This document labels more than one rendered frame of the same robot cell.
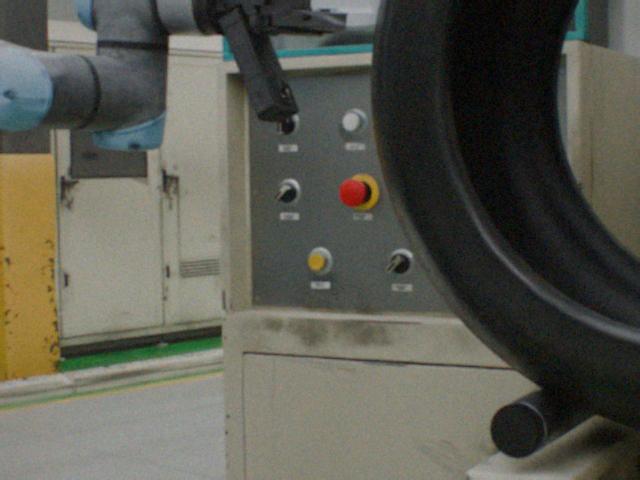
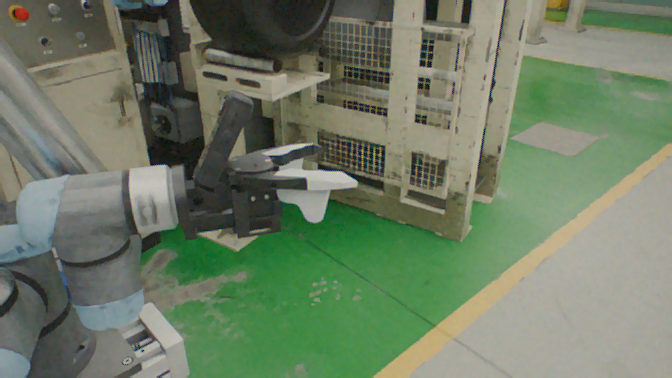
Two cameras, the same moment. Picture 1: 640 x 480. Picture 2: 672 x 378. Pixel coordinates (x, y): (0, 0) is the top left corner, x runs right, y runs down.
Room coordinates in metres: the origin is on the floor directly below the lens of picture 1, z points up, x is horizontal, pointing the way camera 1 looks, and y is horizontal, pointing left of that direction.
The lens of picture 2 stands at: (0.69, 1.50, 1.31)
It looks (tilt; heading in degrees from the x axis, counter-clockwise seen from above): 28 degrees down; 274
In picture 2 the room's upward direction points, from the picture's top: straight up
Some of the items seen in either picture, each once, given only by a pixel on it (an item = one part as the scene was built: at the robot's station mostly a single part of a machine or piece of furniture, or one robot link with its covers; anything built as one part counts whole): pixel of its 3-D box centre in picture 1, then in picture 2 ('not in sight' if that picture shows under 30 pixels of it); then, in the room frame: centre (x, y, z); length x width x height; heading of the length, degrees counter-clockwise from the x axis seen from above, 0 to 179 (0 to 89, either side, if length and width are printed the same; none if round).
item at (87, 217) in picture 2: not in sight; (83, 211); (1.01, 1.06, 1.04); 0.11 x 0.08 x 0.09; 21
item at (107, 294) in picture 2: not in sight; (106, 271); (1.01, 1.04, 0.94); 0.11 x 0.08 x 0.11; 111
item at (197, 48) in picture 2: not in sight; (231, 47); (1.26, -0.45, 0.90); 0.40 x 0.03 x 0.10; 61
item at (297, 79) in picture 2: not in sight; (266, 79); (1.11, -0.37, 0.80); 0.37 x 0.36 x 0.02; 61
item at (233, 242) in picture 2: not in sight; (235, 226); (1.34, -0.47, 0.02); 0.27 x 0.27 x 0.04; 61
